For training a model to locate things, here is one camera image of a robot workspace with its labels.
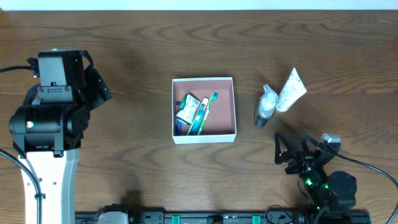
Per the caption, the clear foam soap pump bottle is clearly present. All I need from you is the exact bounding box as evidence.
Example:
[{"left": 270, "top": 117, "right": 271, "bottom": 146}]
[{"left": 254, "top": 85, "right": 278, "bottom": 128}]

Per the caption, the white lotion tube gold cap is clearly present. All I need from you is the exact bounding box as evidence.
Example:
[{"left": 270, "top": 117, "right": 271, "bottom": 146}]
[{"left": 275, "top": 68, "right": 307, "bottom": 113}]

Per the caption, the green and white toothbrush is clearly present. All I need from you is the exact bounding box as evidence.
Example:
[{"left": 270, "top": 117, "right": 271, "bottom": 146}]
[{"left": 198, "top": 92, "right": 218, "bottom": 135}]

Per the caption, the red green toothpaste tube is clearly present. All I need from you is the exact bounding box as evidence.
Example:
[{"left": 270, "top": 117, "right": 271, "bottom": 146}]
[{"left": 187, "top": 98, "right": 209, "bottom": 136}]

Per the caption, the blue disposable razor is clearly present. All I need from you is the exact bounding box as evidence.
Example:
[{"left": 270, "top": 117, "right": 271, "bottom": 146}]
[{"left": 175, "top": 101, "right": 182, "bottom": 136}]

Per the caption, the green soap bar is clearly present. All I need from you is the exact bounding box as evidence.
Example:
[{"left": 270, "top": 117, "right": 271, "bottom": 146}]
[{"left": 175, "top": 94, "right": 200, "bottom": 125}]

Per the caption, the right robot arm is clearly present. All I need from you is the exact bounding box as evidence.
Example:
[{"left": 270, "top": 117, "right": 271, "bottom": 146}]
[{"left": 279, "top": 149, "right": 358, "bottom": 212}]

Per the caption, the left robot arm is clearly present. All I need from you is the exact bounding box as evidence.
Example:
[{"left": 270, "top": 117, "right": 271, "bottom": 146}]
[{"left": 9, "top": 50, "right": 112, "bottom": 223}]

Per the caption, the white box with pink interior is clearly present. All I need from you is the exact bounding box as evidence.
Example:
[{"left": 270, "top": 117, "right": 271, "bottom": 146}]
[{"left": 172, "top": 77, "right": 237, "bottom": 144}]

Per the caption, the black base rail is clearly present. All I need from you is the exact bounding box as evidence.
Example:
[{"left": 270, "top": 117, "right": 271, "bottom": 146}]
[{"left": 75, "top": 204, "right": 371, "bottom": 224}]

